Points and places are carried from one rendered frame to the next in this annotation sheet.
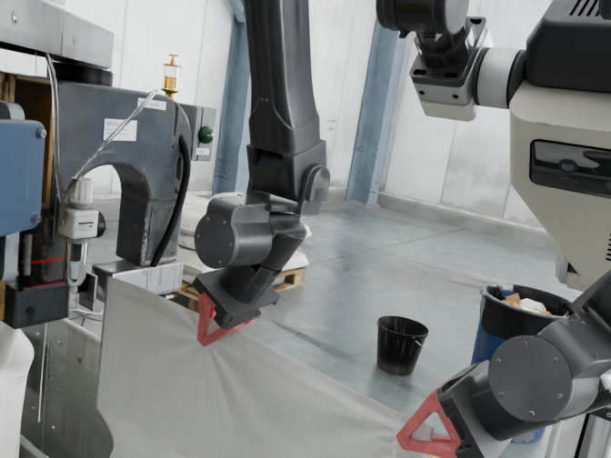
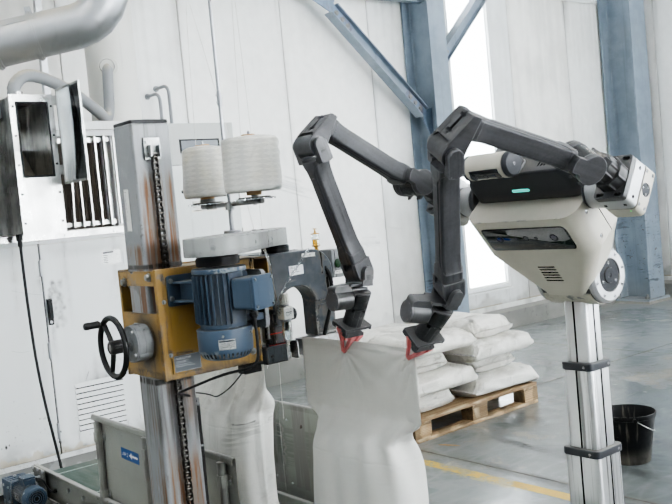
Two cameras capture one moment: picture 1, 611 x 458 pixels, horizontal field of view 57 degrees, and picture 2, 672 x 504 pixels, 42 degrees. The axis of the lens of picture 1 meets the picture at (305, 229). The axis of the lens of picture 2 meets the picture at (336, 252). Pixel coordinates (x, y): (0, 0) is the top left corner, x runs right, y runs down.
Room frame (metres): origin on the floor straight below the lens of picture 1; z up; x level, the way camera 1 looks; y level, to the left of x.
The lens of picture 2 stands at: (-1.75, -0.68, 1.47)
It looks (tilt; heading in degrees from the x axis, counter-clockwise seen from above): 3 degrees down; 18
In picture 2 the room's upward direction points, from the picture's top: 5 degrees counter-clockwise
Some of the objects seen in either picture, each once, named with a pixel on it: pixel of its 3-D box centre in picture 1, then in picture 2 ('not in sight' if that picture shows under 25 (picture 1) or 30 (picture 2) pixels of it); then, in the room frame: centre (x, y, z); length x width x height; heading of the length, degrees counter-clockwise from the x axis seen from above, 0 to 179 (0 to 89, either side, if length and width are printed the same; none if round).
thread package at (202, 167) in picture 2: not in sight; (204, 171); (0.71, 0.52, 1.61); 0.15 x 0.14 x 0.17; 56
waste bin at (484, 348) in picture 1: (516, 361); not in sight; (2.60, -1.12, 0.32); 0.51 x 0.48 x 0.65; 146
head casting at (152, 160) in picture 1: (69, 159); (276, 290); (0.90, 0.40, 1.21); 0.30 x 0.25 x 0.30; 56
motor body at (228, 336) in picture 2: not in sight; (222, 312); (0.44, 0.37, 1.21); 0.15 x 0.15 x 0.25
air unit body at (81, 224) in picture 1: (78, 235); (286, 319); (0.72, 0.30, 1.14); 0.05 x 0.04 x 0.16; 146
